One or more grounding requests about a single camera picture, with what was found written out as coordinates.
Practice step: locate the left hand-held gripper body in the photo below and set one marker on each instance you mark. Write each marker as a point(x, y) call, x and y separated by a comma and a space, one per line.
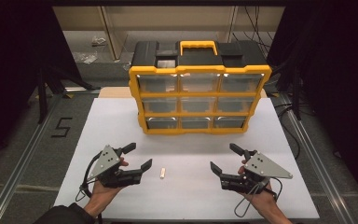
point(107, 161)

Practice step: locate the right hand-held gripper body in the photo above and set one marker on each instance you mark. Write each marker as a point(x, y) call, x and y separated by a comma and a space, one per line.
point(261, 166)

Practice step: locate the small white stick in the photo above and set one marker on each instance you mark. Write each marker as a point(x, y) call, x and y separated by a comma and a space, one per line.
point(162, 173)

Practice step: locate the yellow and black drawer organizer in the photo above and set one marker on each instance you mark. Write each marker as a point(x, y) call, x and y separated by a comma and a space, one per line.
point(199, 59)

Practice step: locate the person's right hand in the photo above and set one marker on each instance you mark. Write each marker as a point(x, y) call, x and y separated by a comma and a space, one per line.
point(264, 200)

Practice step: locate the person's left hand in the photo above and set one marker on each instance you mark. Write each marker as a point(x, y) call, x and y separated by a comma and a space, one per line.
point(101, 197)

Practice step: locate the wooden board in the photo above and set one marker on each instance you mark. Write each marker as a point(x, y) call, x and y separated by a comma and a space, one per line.
point(115, 92)

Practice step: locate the grid of clear drawers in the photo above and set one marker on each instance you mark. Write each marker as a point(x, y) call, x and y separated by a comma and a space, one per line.
point(157, 83)

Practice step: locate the black metal stand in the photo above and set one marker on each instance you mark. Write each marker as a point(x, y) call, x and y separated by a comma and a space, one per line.
point(42, 99)

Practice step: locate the clear plastic bag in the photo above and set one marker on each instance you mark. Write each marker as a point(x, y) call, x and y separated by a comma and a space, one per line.
point(98, 41)
point(86, 57)

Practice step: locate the black curtain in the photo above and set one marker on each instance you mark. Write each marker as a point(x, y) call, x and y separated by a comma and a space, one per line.
point(338, 77)
point(9, 62)

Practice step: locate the beige cabinet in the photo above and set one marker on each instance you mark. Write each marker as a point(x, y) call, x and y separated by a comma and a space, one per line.
point(143, 18)

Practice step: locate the metal floor rail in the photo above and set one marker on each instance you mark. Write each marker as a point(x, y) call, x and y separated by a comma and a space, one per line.
point(313, 155)
point(18, 165)

